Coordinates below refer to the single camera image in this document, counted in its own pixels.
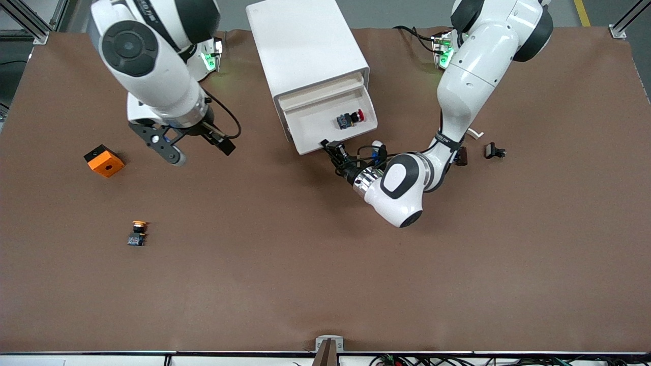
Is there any grey metal clamp bracket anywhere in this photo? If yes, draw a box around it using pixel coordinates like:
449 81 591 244
315 335 345 353

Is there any black arm base cable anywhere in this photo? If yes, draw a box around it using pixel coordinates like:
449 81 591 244
393 24 439 54

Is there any yellow push button switch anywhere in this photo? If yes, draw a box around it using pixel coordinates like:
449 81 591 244
127 220 149 247

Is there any orange and black box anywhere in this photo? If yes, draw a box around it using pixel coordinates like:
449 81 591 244
84 145 125 178

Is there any dark brown post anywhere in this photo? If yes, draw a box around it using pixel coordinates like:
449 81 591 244
312 338 339 366

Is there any red push button switch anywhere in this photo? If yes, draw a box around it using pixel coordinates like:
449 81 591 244
336 108 366 130

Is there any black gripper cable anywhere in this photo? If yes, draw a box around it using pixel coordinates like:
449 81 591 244
356 144 402 171
203 89 242 140

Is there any aluminium frame profile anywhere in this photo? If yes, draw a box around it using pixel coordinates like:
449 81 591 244
0 0 69 45
609 0 651 40

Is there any brown table cover sheet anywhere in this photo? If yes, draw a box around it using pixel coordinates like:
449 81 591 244
0 25 651 354

